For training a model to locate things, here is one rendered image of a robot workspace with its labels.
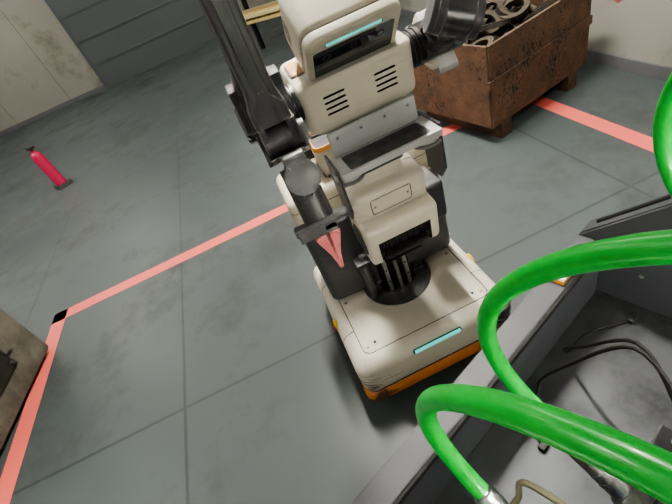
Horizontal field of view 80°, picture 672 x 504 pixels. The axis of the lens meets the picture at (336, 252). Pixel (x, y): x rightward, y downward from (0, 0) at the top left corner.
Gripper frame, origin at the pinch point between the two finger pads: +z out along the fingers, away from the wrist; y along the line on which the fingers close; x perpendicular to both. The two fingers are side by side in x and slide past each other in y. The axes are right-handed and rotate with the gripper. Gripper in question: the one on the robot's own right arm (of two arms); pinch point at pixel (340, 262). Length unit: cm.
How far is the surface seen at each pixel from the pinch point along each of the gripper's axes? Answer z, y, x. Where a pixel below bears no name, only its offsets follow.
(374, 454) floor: 84, -17, 54
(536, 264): -9, 7, -53
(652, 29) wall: -3, 240, 164
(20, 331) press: -3, -180, 173
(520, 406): -7, 1, -59
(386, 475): 20.0, -7.5, -29.1
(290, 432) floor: 74, -45, 75
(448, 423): 19.0, 2.6, -27.2
